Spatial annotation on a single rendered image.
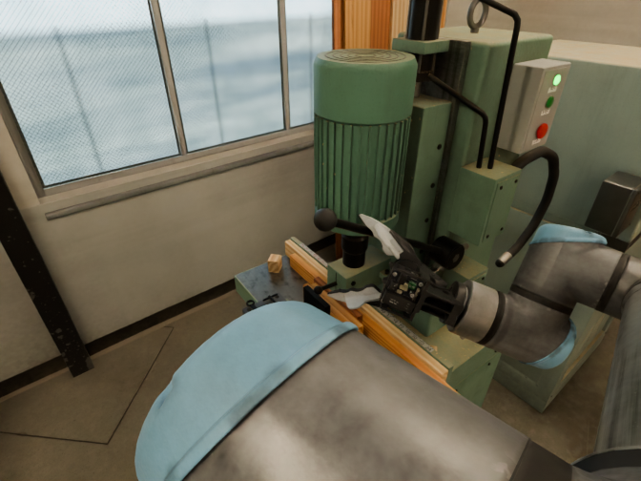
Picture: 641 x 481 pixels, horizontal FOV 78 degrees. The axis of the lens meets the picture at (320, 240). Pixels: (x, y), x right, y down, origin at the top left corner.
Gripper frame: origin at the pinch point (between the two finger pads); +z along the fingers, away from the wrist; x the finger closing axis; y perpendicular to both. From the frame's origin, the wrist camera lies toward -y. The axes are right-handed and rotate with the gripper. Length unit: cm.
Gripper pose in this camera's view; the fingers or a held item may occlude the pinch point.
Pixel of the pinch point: (341, 254)
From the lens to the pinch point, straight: 67.0
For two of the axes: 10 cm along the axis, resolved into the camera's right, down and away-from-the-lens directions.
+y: -1.9, 2.5, -9.5
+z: -9.2, -3.7, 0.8
